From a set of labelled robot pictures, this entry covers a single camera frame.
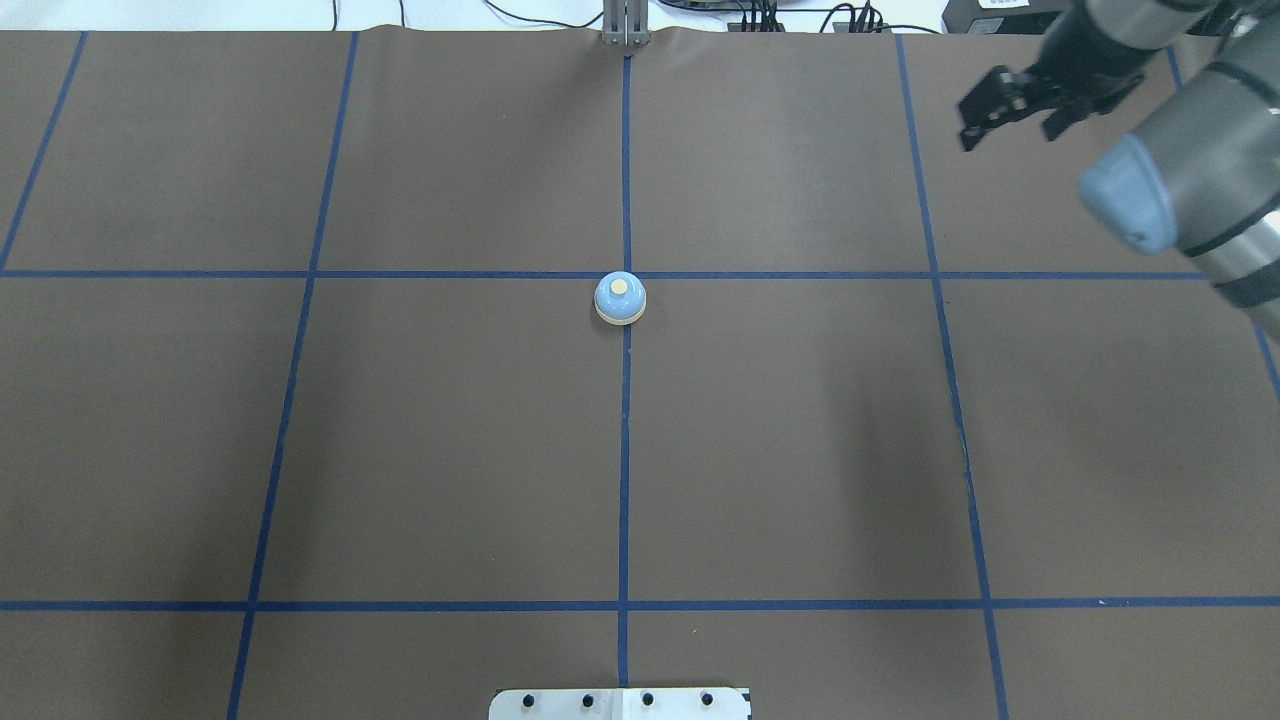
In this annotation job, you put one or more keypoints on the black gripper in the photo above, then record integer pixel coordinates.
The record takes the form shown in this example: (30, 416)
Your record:
(1086, 60)

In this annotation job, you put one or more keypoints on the blue call bell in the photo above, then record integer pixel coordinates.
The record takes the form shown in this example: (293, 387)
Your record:
(619, 298)

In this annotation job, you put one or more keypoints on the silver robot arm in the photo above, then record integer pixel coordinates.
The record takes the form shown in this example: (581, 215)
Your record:
(1199, 175)

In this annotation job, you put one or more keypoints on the brown paper table mat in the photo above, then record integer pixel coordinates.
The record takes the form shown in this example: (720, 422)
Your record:
(307, 411)

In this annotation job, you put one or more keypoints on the aluminium frame post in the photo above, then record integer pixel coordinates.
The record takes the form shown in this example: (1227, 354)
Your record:
(625, 23)

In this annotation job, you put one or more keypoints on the white pedestal column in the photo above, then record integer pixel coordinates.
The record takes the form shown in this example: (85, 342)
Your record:
(623, 703)

